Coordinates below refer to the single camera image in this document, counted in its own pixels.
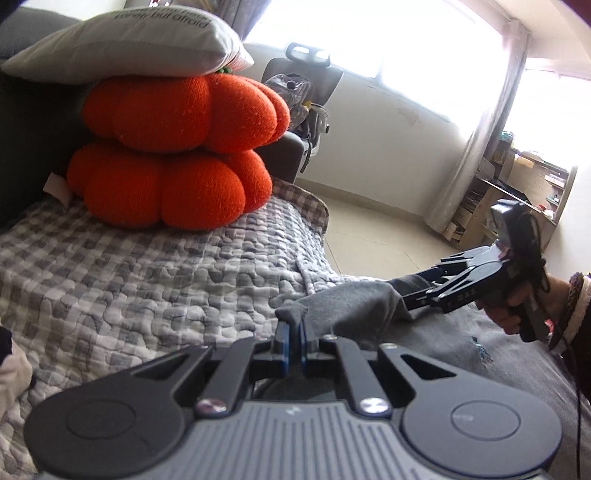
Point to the grey white office chair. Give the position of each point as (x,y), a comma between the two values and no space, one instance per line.
(323,78)

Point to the wooden shelf desk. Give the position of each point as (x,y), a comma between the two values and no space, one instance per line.
(521,180)

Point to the beige crumpled cloth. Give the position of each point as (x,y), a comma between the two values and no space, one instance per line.
(16,369)

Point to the orange pumpkin cushion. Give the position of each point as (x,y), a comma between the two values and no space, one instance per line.
(161,189)
(184,110)

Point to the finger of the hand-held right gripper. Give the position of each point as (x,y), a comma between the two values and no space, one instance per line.
(418,288)
(450,265)

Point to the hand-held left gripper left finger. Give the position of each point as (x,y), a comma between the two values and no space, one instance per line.
(286,346)

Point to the bright window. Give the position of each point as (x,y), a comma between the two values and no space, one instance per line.
(392,37)

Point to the grey white quilted blanket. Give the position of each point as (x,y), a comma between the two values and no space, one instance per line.
(138,277)

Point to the person's right hand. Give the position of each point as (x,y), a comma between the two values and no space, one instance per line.
(556,295)

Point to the light patterned curtain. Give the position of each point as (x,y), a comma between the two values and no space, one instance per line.
(240,18)
(480,138)

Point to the light grey pillow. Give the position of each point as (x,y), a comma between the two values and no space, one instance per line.
(129,46)

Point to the grey shirt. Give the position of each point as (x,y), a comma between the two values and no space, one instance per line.
(461,350)

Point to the camouflage backpack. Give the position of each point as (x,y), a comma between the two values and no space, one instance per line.
(291,90)

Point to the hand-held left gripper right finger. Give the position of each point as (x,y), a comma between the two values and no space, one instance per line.
(303,346)

